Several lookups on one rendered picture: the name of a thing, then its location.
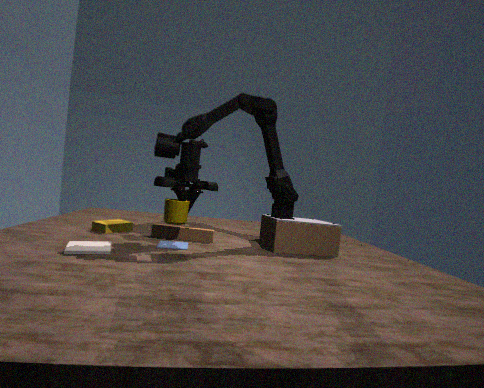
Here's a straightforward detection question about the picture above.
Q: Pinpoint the orange flat bar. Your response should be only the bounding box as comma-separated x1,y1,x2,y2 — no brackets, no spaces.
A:
151,223,214,243

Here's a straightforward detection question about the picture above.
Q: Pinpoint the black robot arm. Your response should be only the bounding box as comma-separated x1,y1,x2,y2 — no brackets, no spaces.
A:
154,93,299,220

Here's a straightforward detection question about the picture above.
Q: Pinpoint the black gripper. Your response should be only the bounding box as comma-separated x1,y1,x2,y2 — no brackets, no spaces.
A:
154,160,218,213

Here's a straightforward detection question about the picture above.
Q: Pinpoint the yellow cup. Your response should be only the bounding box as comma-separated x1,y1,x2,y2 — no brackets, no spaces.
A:
163,199,190,225

